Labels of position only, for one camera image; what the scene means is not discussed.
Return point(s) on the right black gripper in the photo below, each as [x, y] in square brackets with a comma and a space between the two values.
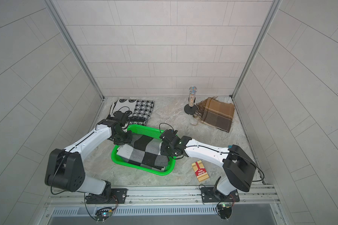
[163, 151]

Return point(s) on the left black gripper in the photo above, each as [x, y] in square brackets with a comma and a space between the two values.
[128, 140]

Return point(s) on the green plastic basket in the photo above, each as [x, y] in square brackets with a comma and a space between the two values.
[151, 132]

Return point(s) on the grey black checkered scarf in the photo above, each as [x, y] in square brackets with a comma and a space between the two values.
[143, 151]

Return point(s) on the black white smiley scarf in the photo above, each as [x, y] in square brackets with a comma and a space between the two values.
[139, 111]

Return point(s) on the brown plaid fringed scarf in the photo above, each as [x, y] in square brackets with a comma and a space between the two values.
[215, 113]

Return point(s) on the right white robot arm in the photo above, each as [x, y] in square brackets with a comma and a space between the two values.
[237, 165]

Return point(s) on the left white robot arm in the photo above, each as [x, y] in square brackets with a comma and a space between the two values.
[65, 168]

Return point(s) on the red playing card box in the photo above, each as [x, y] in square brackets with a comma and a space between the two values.
[200, 171]

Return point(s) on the left green circuit board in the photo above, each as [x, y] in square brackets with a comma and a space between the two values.
[103, 214]

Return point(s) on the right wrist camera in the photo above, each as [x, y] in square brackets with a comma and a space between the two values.
[169, 134]

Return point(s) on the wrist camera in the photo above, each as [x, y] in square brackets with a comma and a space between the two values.
[122, 118]
[169, 134]

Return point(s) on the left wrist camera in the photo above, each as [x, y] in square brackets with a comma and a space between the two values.
[122, 118]

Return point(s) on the aluminium rail base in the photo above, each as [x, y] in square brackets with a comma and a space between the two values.
[160, 200]

